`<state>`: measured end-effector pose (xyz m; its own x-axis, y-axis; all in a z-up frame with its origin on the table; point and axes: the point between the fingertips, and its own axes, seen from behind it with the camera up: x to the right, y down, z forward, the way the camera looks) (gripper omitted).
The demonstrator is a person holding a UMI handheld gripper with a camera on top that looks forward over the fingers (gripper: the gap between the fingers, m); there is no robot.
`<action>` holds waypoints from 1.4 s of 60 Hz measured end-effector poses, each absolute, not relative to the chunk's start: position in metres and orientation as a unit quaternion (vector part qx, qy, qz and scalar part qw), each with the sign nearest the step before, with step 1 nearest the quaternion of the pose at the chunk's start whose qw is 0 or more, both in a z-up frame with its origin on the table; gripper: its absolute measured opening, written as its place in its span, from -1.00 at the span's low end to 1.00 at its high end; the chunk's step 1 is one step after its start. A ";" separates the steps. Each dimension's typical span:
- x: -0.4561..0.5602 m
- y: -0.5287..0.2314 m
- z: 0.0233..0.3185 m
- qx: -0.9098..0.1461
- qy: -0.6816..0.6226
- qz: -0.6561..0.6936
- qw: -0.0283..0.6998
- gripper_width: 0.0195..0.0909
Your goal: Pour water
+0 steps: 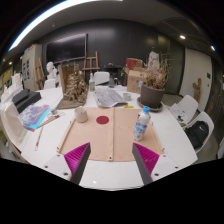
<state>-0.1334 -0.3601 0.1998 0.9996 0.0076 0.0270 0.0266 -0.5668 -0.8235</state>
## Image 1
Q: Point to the black wall screen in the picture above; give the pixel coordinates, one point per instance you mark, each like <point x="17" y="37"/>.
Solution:
<point x="66" y="48"/>

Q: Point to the grey round saucer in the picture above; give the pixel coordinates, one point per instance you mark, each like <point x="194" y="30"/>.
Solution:
<point x="160" y="107"/>

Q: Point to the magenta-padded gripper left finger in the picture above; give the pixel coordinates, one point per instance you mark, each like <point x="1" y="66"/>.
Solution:
<point x="75" y="160"/>

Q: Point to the flat round red coaster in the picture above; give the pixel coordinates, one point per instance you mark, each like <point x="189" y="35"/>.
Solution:
<point x="102" y="120"/>

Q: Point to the colourful painted sheet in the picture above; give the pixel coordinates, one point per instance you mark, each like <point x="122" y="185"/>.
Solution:
<point x="35" y="116"/>

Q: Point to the white plaster bust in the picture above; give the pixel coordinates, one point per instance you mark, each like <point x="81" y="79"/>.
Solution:
<point x="51" y="68"/>

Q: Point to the brown relief sculpture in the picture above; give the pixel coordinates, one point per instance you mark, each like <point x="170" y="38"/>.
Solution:
<point x="75" y="88"/>

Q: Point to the long ceiling light strip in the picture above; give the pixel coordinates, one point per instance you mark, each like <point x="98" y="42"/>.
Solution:
<point x="43" y="16"/>

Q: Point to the white cup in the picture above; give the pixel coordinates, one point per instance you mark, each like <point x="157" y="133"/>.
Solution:
<point x="81" y="115"/>

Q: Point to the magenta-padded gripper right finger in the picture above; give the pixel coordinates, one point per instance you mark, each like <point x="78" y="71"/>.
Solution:
<point x="148" y="160"/>

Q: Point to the red box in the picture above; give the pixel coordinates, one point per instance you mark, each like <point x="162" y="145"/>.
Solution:
<point x="133" y="63"/>

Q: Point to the wooden figure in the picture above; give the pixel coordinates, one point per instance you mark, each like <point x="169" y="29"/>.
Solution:
<point x="197" y="89"/>

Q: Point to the small paint jar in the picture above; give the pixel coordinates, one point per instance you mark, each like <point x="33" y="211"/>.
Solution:
<point x="54" y="111"/>

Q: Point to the paint brush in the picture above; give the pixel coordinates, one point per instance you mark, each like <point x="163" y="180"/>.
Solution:
<point x="39" y="138"/>
<point x="50" y="120"/>

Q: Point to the grey pot with dried plant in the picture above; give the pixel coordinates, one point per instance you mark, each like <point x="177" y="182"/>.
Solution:
<point x="151" y="95"/>

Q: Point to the black backpack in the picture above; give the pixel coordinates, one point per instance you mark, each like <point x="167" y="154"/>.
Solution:
<point x="196" y="135"/>

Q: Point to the white plaster sculpture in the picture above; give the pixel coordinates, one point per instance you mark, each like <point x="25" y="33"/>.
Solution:
<point x="153" y="60"/>

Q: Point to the small yellow tag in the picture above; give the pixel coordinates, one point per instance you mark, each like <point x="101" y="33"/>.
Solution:
<point x="128" y="107"/>

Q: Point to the cardboard box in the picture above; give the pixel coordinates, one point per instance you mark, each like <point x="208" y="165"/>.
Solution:
<point x="135" y="81"/>

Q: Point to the white plastic chair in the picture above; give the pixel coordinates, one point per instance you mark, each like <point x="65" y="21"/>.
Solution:
<point x="50" y="84"/>
<point x="205" y="118"/>
<point x="188" y="105"/>
<point x="101" y="78"/>

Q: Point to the white canvas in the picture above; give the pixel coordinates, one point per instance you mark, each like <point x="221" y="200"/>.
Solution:
<point x="13" y="125"/>

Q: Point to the light wooden drawing board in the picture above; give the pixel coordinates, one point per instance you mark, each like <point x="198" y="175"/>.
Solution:
<point x="90" y="136"/>
<point x="125" y="130"/>

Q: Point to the clear spray bottle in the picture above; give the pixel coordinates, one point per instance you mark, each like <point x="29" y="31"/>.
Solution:
<point x="92" y="85"/>

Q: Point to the wooden easel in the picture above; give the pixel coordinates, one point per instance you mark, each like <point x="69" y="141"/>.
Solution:
<point x="90" y="68"/>
<point x="39" y="75"/>

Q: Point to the white cabinet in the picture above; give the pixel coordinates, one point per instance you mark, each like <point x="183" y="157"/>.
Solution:
<point x="31" y="66"/>

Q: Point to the white bottle with blue cap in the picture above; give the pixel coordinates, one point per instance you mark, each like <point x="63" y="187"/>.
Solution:
<point x="141" y="125"/>

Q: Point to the ceiling spotlights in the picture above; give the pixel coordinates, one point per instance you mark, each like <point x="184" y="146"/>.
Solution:
<point x="182" y="37"/>

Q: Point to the small glass jar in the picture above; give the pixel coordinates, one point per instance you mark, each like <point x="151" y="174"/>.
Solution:
<point x="127" y="96"/>

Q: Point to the grey pitcher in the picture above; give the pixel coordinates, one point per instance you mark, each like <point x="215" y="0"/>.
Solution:
<point x="112" y="82"/>

